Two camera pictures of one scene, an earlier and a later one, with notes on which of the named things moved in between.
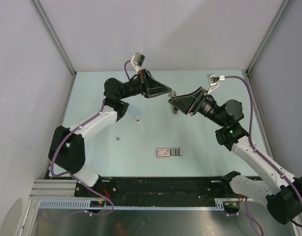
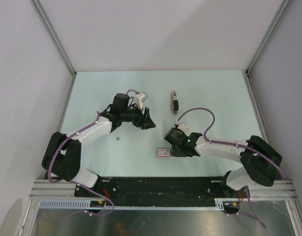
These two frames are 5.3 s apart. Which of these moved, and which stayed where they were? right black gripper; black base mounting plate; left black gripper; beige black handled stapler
Moved: right black gripper; left black gripper
Stayed: black base mounting plate; beige black handled stapler
